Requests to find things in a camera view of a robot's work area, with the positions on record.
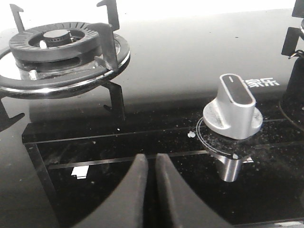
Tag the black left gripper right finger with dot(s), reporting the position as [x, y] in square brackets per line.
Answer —
[181, 206]

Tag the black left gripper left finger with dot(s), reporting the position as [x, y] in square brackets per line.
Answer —
[124, 207]

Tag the right black pot support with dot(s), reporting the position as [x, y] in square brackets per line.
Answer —
[293, 34]

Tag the black glass gas stove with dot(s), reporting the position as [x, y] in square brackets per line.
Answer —
[62, 156]

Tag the silver stove control knob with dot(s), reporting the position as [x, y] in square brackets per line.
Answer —
[233, 113]

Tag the left gas burner head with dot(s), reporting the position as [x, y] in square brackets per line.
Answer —
[55, 46]

